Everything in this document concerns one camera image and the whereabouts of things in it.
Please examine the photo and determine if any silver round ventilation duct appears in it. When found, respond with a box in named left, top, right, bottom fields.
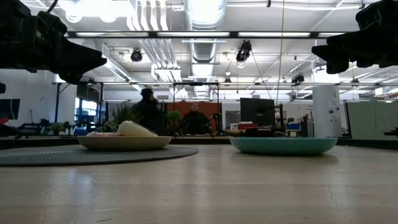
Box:
left=183, top=0, right=228, bottom=30

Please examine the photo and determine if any black wall screen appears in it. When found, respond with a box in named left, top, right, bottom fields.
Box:
left=0, top=98, right=21, bottom=121

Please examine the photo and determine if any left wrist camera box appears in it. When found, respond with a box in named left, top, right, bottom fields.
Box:
left=18, top=2, right=68, bottom=40

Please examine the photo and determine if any thin hanging cable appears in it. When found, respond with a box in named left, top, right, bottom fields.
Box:
left=275, top=0, right=285, bottom=105

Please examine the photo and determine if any grey-green partition panel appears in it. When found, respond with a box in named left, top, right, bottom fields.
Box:
left=345, top=101, right=398, bottom=140

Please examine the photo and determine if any black overhead light bar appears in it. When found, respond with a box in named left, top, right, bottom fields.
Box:
left=65, top=30, right=346, bottom=40

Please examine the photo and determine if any white round pillar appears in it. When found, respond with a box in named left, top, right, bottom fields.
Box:
left=312, top=85, right=343, bottom=138

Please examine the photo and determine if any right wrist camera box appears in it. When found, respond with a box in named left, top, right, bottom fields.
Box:
left=355, top=0, right=398, bottom=30

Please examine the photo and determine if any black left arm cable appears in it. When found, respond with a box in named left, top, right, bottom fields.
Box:
left=46, top=0, right=60, bottom=13

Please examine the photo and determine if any black monitor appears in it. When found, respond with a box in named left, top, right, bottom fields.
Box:
left=239, top=97, right=276, bottom=127

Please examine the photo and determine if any person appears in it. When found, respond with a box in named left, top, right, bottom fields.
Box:
left=130, top=88, right=165, bottom=136
left=181, top=101, right=212, bottom=136

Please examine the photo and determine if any orange partition wall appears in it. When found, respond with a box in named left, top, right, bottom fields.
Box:
left=166, top=100, right=222, bottom=135

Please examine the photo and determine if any small plant in dark pot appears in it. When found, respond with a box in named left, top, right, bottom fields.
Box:
left=166, top=110, right=183, bottom=137

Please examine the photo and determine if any leafy green plant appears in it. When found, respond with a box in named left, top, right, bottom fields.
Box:
left=95, top=120, right=118, bottom=134

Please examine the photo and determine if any small green potted plant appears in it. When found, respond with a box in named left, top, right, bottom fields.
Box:
left=49, top=122, right=65, bottom=136

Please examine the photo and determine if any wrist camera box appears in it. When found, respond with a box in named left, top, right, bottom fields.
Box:
left=355, top=0, right=398, bottom=30
left=18, top=2, right=68, bottom=40

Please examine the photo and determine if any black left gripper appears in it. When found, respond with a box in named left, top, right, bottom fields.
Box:
left=15, top=29, right=108, bottom=85

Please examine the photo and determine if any large spiky potted plant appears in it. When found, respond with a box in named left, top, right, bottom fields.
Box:
left=111, top=103, right=142, bottom=131

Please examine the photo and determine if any cream plate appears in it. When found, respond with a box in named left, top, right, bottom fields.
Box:
left=76, top=135, right=173, bottom=152

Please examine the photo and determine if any grey woven round placemat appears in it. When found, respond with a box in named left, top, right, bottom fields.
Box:
left=0, top=144, right=199, bottom=167

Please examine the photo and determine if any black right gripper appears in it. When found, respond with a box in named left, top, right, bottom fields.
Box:
left=312, top=21, right=398, bottom=75

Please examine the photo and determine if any chocolate frosted donut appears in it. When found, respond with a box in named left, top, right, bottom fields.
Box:
left=117, top=120, right=159, bottom=138

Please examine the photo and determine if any teal plate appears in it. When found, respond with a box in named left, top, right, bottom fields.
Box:
left=229, top=137, right=339, bottom=156

